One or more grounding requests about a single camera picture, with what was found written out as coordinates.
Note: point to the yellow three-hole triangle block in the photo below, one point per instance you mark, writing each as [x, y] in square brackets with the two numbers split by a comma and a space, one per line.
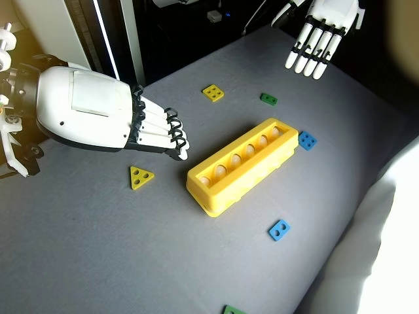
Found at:
[139, 177]

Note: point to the yellow egg carton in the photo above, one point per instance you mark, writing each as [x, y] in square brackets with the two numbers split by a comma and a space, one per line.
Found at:
[242, 183]

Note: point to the blue two-hole block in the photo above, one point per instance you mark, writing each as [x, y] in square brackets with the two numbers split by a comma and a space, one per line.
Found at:
[285, 233]

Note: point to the grey table cloth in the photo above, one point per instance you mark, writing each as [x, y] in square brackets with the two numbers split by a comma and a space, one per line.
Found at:
[131, 261]

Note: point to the blue four-hole square block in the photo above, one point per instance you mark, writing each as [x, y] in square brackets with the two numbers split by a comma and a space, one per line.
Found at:
[309, 141]

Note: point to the small green two-hole block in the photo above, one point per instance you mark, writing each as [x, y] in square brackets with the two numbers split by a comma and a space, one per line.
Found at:
[269, 100]

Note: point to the white power adapter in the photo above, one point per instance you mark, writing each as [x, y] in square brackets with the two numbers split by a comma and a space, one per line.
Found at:
[214, 16]

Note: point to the large green two-hole block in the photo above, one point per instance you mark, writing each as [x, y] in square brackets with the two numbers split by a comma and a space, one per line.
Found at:
[234, 310]

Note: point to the yellow four-hole square block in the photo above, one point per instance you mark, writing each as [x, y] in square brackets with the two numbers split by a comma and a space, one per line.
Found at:
[213, 92]

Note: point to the white device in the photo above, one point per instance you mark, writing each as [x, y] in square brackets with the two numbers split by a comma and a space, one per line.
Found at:
[170, 2]

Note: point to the white cabinet with light strip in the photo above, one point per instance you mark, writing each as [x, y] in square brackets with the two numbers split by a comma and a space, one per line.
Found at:
[59, 32]

